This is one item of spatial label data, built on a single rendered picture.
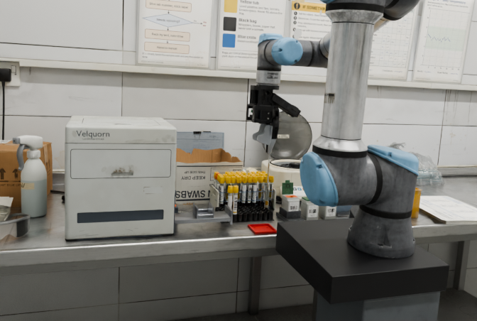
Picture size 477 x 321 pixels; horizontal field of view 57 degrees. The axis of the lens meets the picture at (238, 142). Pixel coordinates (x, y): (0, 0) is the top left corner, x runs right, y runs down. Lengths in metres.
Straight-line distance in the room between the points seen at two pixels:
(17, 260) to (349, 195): 0.79
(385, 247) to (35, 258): 0.82
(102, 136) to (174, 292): 1.05
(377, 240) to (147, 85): 1.12
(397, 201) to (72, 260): 0.79
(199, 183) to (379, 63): 1.07
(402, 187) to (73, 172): 0.78
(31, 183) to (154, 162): 0.40
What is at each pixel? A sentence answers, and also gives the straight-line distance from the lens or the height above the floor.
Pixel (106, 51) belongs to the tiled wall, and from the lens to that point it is 1.80.
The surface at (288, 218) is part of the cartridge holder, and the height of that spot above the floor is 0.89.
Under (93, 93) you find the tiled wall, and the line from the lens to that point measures 1.80.
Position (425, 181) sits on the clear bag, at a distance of 2.19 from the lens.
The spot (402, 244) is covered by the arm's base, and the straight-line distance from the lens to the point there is 1.06.
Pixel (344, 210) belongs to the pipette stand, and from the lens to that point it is 1.55.
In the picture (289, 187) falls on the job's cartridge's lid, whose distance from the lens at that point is 1.44.
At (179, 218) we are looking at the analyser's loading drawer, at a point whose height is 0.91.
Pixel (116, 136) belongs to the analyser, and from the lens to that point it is 1.17.
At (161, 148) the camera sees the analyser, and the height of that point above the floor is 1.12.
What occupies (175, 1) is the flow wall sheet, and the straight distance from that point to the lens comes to 1.83.
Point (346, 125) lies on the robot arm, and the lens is 0.93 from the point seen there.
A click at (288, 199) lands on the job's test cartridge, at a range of 1.40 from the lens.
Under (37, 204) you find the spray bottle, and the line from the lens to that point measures 1.43.
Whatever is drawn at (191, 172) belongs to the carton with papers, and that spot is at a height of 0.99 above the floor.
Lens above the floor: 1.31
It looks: 8 degrees down
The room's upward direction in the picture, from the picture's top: 3 degrees clockwise
